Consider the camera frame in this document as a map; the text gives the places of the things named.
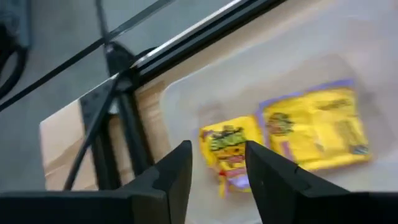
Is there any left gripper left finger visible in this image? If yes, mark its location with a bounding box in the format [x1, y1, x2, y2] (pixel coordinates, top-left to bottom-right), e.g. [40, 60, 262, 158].
[0, 139, 193, 224]

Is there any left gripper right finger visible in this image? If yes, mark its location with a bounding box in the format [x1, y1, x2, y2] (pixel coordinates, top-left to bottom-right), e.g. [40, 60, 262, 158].
[245, 139, 398, 224]

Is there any large yellow Sour Patch packet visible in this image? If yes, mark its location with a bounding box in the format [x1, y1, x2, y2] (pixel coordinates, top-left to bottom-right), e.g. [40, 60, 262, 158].
[256, 79, 373, 171]

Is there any small yellow Sour Patch packet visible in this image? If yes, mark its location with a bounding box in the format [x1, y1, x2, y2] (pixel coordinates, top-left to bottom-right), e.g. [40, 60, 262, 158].
[198, 114, 265, 198]

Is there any clear plastic bin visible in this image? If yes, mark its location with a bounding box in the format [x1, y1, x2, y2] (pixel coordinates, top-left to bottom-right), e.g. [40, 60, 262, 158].
[160, 0, 398, 224]

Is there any black aluminium table frame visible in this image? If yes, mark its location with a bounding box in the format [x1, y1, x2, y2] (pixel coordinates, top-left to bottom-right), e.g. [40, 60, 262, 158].
[63, 0, 287, 191]

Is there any black vacuum hose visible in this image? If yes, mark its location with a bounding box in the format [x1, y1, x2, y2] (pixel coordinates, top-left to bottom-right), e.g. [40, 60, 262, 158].
[0, 23, 29, 100]

